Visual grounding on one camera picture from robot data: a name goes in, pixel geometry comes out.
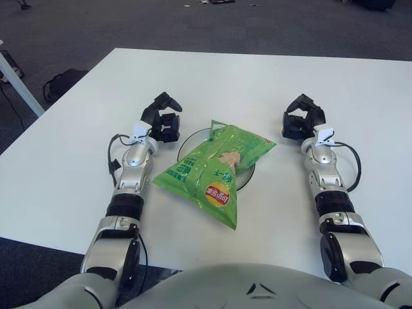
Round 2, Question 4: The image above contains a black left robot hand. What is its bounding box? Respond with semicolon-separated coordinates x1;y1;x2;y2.
140;91;183;144

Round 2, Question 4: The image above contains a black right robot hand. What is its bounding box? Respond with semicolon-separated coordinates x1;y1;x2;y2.
281;93;326;140

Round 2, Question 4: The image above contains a green chips snack bag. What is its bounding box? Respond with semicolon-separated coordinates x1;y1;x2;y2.
152;119;277;231

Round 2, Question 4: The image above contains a white plate black rim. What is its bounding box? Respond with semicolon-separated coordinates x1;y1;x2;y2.
177;127;258;194

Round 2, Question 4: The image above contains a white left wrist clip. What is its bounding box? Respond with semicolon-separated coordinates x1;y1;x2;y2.
128;123;152;145

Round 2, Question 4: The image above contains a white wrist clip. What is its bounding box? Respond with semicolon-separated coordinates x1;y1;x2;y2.
128;123;152;145
314;125;335;147

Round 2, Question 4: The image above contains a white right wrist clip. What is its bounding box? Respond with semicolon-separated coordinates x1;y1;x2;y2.
314;125;335;147

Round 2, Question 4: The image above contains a black backpack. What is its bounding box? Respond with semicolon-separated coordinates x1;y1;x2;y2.
42;68;89;102

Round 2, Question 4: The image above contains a white side table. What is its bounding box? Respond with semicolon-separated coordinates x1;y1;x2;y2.
0;50;45;117

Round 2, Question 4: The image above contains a grey robot torso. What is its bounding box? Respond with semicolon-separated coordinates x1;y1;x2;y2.
118;263;384;309

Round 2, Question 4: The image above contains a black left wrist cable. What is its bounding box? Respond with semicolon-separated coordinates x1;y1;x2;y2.
107;133;133;187

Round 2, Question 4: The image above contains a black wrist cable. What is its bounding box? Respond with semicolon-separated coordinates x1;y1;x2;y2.
107;133;133;187
331;141;362;193

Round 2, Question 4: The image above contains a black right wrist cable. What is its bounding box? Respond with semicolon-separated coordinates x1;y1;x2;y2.
331;141;362;193

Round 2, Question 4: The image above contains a thin black left elbow cable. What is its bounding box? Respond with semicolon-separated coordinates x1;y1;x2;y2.
136;228;149;284

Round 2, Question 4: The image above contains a thin black floor cable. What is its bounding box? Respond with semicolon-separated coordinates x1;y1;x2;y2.
0;82;25;128

